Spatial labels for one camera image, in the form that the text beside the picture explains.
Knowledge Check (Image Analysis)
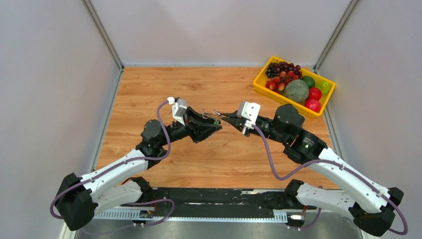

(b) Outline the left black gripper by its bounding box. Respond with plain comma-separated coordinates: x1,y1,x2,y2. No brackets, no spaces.
158,106,222,147

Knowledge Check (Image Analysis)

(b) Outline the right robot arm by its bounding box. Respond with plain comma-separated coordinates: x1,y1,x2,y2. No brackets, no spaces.
222,102,404,237

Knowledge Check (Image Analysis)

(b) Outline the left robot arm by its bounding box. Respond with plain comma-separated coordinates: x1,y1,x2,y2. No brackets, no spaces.
50,103,222,231

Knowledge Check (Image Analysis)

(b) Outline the yellow plastic bin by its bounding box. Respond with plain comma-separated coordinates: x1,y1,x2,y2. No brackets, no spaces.
253,56,336,119

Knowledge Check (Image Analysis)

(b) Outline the red cherry bunch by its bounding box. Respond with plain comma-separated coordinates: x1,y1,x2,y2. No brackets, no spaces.
265,71,299,93

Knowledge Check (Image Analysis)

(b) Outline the dark grape bunch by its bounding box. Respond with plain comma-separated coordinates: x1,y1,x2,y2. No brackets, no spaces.
264,61,303,79

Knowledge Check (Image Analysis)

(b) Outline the green netted melon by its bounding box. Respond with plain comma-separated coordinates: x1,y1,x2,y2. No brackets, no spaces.
284,79,309,103

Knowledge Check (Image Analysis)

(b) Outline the red apple lower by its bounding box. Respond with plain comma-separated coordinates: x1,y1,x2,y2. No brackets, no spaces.
304,99,321,113

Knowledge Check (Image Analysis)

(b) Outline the red apple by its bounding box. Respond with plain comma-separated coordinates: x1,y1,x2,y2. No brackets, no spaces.
308,87,322,101
304,99,321,113

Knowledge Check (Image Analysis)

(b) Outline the red apple upper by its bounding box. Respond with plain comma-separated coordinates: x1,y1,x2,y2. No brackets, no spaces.
308,87,322,101

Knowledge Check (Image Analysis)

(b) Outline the dark green lime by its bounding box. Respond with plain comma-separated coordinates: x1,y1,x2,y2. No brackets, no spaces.
301,76,316,88

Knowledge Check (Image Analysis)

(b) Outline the light green apple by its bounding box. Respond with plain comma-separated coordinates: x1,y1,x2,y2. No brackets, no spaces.
316,81,331,95

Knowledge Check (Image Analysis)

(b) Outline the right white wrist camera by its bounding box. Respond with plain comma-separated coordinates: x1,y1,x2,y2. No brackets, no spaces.
238,101,261,116

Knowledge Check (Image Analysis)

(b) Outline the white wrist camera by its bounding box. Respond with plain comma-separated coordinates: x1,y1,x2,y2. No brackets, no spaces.
238,101,261,116
167,97,188,126

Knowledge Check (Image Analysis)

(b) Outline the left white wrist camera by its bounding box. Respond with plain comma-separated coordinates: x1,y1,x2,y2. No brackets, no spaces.
167,97,188,126

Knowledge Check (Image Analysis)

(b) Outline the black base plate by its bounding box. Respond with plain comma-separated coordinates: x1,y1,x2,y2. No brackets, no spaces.
139,187,304,219

